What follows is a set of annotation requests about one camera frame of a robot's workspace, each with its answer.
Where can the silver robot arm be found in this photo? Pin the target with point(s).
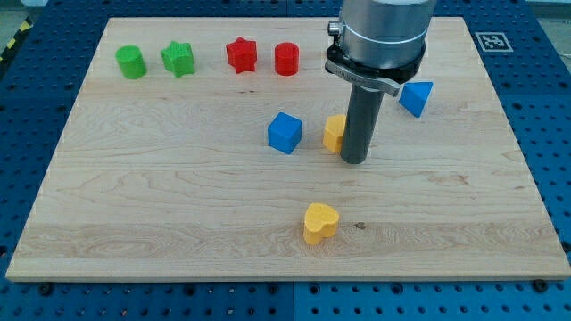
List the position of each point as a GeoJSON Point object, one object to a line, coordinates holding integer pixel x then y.
{"type": "Point", "coordinates": [379, 44]}

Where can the yellow heart block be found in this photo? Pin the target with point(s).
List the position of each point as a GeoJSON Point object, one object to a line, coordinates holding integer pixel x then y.
{"type": "Point", "coordinates": [320, 221]}

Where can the blue cube block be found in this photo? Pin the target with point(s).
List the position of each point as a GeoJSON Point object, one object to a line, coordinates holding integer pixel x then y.
{"type": "Point", "coordinates": [284, 133]}

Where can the yellow pentagon block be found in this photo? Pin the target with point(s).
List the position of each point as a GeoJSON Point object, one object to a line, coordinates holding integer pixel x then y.
{"type": "Point", "coordinates": [333, 132]}

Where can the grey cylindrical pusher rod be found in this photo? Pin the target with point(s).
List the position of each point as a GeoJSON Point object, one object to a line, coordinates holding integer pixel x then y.
{"type": "Point", "coordinates": [361, 118]}

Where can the red cylinder block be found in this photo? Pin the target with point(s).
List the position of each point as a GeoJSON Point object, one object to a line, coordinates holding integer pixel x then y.
{"type": "Point", "coordinates": [286, 56]}

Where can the red star block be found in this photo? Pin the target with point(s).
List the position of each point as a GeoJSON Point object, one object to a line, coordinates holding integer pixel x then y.
{"type": "Point", "coordinates": [242, 55]}

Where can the blue triangle block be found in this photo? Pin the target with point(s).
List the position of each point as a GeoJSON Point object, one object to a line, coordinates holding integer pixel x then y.
{"type": "Point", "coordinates": [414, 97]}

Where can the green star block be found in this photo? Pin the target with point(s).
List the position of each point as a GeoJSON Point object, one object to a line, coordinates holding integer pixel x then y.
{"type": "Point", "coordinates": [178, 58]}

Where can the green cylinder block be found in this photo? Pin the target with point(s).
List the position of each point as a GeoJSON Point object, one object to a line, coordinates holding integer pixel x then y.
{"type": "Point", "coordinates": [130, 61]}

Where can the white fiducial marker tag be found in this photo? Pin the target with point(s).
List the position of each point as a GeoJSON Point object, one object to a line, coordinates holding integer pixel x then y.
{"type": "Point", "coordinates": [493, 42]}

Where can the yellow black hazard tape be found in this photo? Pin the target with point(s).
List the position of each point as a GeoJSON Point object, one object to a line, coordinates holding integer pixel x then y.
{"type": "Point", "coordinates": [15, 43]}

